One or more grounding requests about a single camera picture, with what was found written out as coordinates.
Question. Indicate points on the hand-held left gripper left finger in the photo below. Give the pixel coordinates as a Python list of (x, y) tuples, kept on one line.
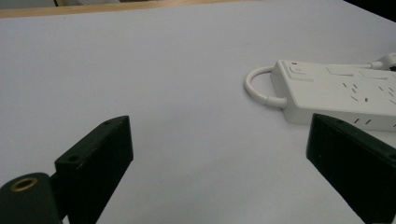
[(93, 168)]

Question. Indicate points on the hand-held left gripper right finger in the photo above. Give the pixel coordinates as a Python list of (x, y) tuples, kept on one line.
[(355, 165)]

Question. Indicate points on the white power strip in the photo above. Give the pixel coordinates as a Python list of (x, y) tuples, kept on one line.
[(336, 93)]

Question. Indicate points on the white plug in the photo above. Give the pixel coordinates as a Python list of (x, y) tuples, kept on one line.
[(388, 60)]

